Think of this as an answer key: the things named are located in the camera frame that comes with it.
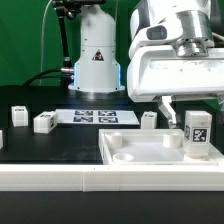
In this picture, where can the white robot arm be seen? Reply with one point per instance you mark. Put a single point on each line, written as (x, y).
(191, 27)

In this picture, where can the white sheet with tags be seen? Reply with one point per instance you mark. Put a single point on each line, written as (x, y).
(105, 117)

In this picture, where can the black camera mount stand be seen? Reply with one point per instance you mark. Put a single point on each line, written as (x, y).
(69, 9)

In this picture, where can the white square tabletop part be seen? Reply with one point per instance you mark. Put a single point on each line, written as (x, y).
(145, 147)

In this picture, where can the white front fence wall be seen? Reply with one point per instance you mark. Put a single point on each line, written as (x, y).
(90, 178)

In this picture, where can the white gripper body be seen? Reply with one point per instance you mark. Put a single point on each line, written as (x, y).
(156, 71)

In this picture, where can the white block left edge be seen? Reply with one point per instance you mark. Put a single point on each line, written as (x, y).
(1, 139)

